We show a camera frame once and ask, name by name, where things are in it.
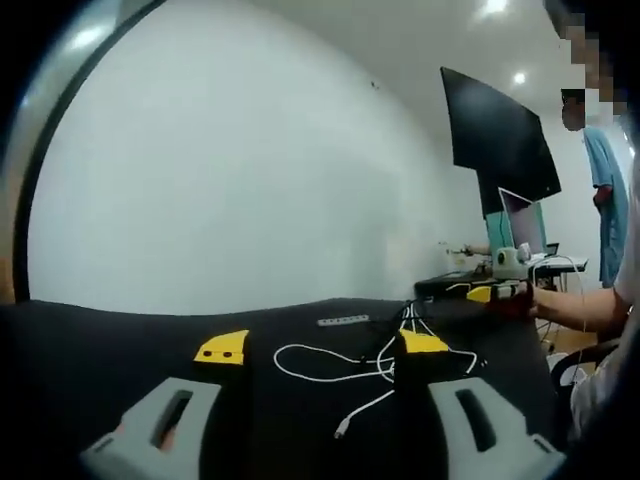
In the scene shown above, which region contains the black side table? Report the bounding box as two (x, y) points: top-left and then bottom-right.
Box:
(413, 271), (501, 302)

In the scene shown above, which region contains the large black monitor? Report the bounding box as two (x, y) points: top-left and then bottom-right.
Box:
(439, 65), (563, 221)

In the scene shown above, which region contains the black wire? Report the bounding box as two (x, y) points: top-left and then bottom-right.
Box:
(357, 298), (435, 365)

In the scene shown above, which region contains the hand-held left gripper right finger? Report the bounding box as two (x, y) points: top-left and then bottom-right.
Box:
(392, 327), (569, 480)

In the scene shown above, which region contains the person's white shirt torso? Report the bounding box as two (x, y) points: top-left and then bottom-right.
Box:
(568, 149), (640, 447)

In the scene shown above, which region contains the open silver laptop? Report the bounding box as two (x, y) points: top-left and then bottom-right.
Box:
(498, 186), (561, 261)

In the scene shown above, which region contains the person's right hand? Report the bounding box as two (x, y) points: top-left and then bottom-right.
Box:
(487, 281), (539, 320)

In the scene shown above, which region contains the teal board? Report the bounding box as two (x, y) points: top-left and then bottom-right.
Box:
(485, 201), (547, 257)

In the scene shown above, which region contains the thin white device cable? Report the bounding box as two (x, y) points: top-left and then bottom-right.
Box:
(529, 254), (592, 386)

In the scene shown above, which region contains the white desk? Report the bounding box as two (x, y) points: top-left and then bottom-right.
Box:
(528, 253), (591, 275)

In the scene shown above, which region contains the grey slotted cable rack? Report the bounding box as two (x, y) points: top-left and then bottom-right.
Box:
(317, 313), (371, 328)

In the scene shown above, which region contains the looped white wire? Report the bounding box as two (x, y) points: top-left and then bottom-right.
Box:
(273, 342), (480, 385)

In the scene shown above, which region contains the black office chair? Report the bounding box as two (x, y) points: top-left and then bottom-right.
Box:
(548, 338), (622, 390)

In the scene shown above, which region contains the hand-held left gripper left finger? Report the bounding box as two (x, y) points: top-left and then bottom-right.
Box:
(92, 328), (251, 480)

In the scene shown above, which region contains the white wire with plug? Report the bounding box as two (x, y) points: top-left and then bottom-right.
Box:
(333, 388), (397, 441)

